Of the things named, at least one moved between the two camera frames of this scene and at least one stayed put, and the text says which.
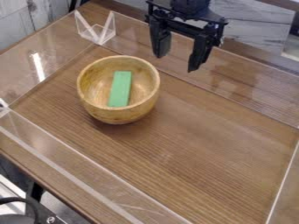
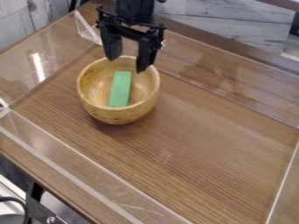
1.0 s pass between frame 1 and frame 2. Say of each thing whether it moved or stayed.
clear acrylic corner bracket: stayed
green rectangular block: stayed
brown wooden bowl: stayed
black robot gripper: moved
